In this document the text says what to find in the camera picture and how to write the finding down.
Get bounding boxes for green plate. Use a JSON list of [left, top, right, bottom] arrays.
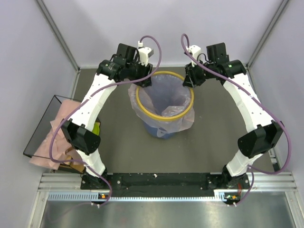
[[92, 122, 100, 135]]

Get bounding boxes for blue trash bin yellow rim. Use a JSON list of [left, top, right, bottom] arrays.
[[142, 75, 190, 140]]

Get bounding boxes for black wire frame shelf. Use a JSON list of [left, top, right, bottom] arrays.
[[22, 95, 102, 173]]

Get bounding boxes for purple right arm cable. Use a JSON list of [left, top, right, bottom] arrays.
[[180, 33, 293, 205]]

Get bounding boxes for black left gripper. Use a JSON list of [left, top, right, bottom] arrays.
[[124, 57, 152, 87]]

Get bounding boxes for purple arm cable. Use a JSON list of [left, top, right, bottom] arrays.
[[180, 33, 293, 205], [48, 35, 162, 206]]

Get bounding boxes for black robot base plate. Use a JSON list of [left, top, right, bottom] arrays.
[[80, 172, 253, 197]]

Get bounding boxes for aluminium frame rail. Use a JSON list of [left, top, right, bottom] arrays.
[[28, 172, 304, 228]]

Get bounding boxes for grey slotted cable duct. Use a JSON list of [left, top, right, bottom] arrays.
[[47, 191, 100, 200]]

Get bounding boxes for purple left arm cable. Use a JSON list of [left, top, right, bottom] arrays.
[[48, 35, 162, 206]]

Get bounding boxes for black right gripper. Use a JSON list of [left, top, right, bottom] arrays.
[[183, 59, 216, 88]]

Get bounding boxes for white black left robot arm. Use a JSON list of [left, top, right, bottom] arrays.
[[61, 42, 153, 189]]

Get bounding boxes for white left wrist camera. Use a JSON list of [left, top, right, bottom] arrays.
[[137, 41, 154, 67]]

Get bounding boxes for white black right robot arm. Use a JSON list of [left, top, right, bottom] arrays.
[[183, 43, 283, 188]]

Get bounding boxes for yellow bin rim ring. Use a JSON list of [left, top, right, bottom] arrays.
[[135, 70, 195, 121]]

